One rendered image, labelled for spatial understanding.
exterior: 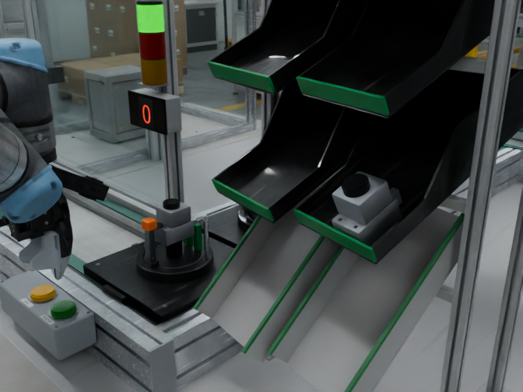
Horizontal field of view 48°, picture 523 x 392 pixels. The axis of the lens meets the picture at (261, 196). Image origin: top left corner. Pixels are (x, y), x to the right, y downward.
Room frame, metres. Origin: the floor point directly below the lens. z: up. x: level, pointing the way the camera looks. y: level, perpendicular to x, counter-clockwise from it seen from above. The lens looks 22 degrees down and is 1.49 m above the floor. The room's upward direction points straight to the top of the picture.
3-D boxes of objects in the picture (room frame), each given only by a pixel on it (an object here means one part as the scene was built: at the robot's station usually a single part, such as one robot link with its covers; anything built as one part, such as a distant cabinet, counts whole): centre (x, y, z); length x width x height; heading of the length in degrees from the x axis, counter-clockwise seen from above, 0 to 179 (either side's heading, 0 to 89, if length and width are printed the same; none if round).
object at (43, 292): (0.86, 0.37, 0.96); 0.04 x 0.04 x 0.02
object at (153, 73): (1.17, 0.21, 1.28); 0.05 x 0.05 x 0.05
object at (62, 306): (0.81, 0.32, 0.96); 0.04 x 0.04 x 0.02
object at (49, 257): (0.78, 0.32, 1.07); 0.06 x 0.03 x 0.09; 136
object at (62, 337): (0.86, 0.37, 0.93); 0.21 x 0.07 x 0.06; 46
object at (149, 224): (0.92, 0.19, 1.04); 0.04 x 0.02 x 0.08; 136
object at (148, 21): (1.17, 0.21, 1.38); 0.05 x 0.05 x 0.05
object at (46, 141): (0.80, 0.33, 1.26); 0.08 x 0.08 x 0.05
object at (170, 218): (0.96, 0.15, 1.06); 0.08 x 0.04 x 0.07; 136
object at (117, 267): (0.95, 0.16, 0.96); 0.24 x 0.24 x 0.02; 46
